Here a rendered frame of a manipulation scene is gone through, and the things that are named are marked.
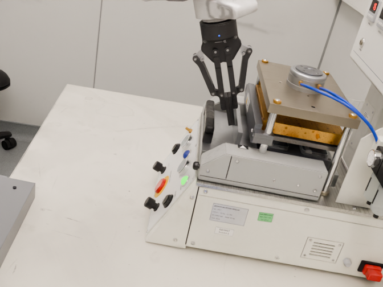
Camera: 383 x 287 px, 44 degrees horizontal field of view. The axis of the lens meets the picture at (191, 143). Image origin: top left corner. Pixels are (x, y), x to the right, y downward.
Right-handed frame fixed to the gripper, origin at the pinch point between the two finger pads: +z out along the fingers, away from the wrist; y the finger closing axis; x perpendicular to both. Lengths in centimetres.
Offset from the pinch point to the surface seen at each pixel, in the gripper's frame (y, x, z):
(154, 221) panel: 19.4, 13.7, 18.6
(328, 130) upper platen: -19.5, 9.6, 3.5
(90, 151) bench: 40.5, -16.5, 14.6
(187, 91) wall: 26, -148, 50
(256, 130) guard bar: -5.1, 12.8, -0.1
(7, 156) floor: 127, -121, 63
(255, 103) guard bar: -5.7, 1.4, -1.1
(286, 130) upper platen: -11.0, 10.5, 1.8
